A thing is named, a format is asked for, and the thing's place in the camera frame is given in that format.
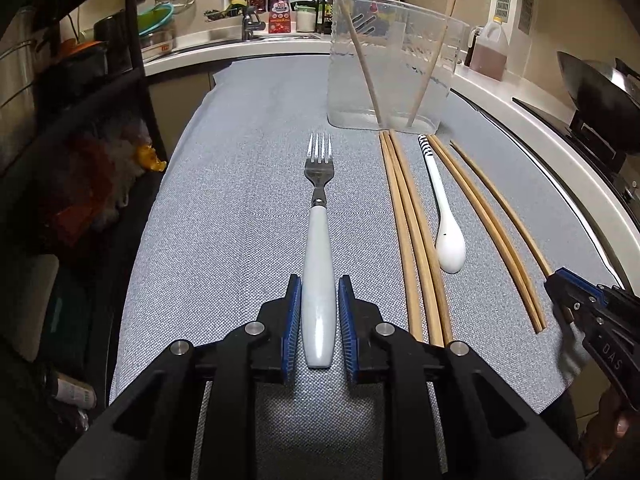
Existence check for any black cup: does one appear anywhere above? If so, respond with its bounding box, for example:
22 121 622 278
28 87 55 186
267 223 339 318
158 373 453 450
93 10 132 45

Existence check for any orange bowl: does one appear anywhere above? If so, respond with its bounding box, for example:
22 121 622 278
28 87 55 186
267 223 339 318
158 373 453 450
56 39 109 63

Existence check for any green plastic basin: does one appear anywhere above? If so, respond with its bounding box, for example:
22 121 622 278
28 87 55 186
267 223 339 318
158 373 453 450
137 2 175 37

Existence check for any grey fabric mat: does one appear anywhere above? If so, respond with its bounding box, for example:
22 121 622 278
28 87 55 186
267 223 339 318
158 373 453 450
109 55 626 480

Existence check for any clear plastic utensil container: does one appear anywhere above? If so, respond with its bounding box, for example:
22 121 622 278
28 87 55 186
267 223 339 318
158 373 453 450
326 0 471 133

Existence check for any steel pot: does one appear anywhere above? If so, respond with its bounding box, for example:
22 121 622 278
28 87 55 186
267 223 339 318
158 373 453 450
140 29 177 57

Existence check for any sink sponge rack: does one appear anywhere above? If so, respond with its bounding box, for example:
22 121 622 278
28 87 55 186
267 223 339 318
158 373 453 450
203 2 252 23

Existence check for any red dish soap bottle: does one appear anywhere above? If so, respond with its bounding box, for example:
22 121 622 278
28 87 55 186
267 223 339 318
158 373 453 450
267 0 294 35

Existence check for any black storage shelf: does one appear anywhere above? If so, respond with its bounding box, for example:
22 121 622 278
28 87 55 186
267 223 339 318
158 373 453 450
0 0 170 480

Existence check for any steel kitchen sink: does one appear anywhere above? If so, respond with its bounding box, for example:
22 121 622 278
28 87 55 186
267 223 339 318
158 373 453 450
172 29 322 55

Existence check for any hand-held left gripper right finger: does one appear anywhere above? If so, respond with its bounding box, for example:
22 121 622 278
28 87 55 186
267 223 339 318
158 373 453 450
337 275 586 480

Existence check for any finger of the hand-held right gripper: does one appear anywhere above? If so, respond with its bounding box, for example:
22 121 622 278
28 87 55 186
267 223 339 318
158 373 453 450
544 279 594 332
551 268 609 307

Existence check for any chrome kitchen faucet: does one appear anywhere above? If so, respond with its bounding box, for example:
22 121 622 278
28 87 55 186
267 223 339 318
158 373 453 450
216 0 267 42

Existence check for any white-handled metal fork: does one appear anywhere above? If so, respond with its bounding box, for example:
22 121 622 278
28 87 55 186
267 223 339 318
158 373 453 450
301 132 336 370

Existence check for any black stove top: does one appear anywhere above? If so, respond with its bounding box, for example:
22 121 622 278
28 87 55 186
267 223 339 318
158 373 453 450
512 96 640 203

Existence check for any white ceramic spoon striped handle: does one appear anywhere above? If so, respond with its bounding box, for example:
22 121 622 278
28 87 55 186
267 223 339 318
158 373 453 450
417 135 467 274

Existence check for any black wok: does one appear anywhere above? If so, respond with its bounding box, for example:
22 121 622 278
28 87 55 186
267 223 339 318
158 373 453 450
556 51 640 155

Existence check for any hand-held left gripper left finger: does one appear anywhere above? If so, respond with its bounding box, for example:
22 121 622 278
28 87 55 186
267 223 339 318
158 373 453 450
55 274 303 480

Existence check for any person's right hand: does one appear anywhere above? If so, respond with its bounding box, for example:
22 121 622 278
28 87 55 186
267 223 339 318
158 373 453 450
582 388 632 469

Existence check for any cooking oil jug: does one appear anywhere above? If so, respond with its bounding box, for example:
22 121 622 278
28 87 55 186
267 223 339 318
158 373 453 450
466 16 510 82

